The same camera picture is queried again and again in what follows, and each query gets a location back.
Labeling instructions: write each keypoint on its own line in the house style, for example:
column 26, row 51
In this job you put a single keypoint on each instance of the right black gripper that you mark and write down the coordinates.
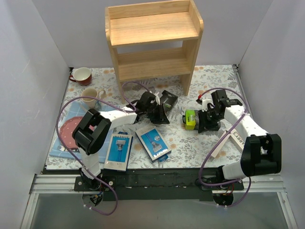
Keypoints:
column 206, row 120

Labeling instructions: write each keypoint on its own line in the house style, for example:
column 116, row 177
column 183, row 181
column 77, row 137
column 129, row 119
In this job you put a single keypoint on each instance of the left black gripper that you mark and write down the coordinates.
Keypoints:
column 157, row 112

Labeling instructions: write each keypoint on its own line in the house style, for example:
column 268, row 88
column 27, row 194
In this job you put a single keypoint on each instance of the green black Gillette razor box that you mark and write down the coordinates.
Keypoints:
column 191, row 120
column 168, row 100

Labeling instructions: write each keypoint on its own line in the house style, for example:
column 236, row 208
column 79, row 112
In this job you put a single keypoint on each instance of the white Harry's razor box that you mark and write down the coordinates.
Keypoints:
column 236, row 140

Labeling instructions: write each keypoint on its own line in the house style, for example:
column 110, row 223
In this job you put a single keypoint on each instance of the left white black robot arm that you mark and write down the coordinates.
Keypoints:
column 91, row 132

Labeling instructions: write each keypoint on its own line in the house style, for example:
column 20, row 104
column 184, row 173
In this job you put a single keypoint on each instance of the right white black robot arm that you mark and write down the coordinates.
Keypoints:
column 262, row 152

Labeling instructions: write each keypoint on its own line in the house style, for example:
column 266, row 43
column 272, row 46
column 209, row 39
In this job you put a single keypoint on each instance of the wooden two-tier shelf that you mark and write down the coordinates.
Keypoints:
column 153, row 40

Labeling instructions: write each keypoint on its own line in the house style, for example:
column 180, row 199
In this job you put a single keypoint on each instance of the floral patterned tablecloth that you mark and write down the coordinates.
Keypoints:
column 189, row 148

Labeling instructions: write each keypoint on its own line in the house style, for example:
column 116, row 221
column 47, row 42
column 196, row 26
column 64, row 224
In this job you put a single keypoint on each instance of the long white Harry's box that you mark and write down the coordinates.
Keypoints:
column 219, row 147

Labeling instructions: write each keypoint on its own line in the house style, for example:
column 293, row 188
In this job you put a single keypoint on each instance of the blue Harry's razor pack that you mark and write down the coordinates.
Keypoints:
column 154, row 143
column 118, row 152

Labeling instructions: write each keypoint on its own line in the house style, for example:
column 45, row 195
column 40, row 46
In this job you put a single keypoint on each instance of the cream ceramic mug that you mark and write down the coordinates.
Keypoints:
column 90, row 96

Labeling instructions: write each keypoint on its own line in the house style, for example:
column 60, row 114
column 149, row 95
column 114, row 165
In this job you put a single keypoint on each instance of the blue checked cloth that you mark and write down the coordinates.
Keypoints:
column 72, row 116

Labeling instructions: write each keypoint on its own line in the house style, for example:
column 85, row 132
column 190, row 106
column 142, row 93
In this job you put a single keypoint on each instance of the red ceramic mug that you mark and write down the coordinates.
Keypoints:
column 82, row 76

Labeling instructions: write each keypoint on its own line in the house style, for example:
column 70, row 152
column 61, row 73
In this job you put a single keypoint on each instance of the pink dotted plate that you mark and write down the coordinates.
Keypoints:
column 67, row 129

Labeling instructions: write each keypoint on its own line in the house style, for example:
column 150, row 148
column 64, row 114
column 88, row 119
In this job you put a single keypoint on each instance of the silver fork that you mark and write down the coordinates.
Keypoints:
column 62, row 148

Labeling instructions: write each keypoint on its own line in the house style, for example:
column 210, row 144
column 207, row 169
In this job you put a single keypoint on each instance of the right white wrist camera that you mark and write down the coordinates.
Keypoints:
column 205, row 103

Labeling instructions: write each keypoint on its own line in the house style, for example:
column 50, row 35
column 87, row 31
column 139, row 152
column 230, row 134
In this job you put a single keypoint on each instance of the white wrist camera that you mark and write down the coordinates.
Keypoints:
column 205, row 103
column 158, row 96

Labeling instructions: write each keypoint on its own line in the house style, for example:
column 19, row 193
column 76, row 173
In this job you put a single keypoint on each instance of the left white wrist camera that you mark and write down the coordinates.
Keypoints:
column 158, row 96

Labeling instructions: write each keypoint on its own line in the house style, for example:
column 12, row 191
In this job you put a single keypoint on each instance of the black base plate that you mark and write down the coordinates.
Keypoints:
column 159, row 184

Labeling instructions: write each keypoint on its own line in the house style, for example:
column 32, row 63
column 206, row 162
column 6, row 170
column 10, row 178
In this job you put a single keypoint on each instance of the aluminium rail frame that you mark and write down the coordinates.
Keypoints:
column 53, row 204

